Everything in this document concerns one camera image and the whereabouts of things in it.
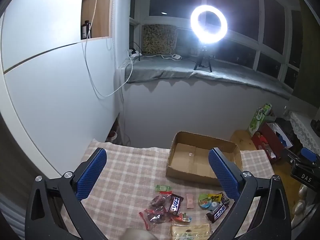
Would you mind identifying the red box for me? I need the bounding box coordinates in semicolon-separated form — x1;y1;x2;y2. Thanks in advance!
251;122;294;165

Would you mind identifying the green carton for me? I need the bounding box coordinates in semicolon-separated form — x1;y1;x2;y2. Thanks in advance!
248;103;273;137

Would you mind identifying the orange snack packet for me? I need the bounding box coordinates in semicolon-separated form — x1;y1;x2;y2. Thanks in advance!
172;212;192;224

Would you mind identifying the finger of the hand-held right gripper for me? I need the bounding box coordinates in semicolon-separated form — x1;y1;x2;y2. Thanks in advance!
287;147;320;168

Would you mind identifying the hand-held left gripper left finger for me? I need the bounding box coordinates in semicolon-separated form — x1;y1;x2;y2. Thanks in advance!
25;147;108;240

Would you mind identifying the green and yellow snack packet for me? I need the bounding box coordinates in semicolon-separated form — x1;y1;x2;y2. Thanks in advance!
198;193;220;212

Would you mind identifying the white lace cloth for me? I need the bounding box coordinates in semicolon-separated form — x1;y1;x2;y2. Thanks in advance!
286;110;320;155

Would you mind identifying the black tripod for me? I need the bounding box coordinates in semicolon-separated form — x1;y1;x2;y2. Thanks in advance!
194;45;213;73

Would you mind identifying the long white cable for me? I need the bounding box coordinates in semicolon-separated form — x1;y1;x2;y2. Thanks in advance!
84;0;133;98

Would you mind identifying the leopard print cushion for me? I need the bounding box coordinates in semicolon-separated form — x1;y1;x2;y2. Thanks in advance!
142;24;178;55

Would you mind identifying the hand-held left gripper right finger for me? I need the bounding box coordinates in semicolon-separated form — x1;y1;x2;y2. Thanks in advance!
207;147;292;240

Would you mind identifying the cardboard box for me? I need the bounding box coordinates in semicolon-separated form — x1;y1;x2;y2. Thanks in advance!
165;131;243;187

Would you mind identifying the ring light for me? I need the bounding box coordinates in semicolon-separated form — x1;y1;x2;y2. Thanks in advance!
190;4;228;47

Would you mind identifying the white power strip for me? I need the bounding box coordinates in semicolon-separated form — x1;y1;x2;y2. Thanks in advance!
128;49;143;60

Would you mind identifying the clear red-sealed snack packet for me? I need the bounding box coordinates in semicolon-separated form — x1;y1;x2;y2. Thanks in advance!
139;206;173;230
149;191;173;209

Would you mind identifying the brown chocolate bar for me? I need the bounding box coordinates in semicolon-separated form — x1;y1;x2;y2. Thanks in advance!
168;193;184;215
206;196;230;223

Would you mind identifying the green candy wrapper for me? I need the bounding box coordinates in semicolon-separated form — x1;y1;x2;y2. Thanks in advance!
154;184;173;193

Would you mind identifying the dark bottle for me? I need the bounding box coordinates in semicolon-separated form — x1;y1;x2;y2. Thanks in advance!
81;20;91;40

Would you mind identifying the yellow cracker packet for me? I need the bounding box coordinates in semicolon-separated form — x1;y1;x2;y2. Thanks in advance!
169;222;213;240

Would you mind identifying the wooden wall niche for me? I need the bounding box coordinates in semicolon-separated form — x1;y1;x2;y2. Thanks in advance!
80;0;112;40

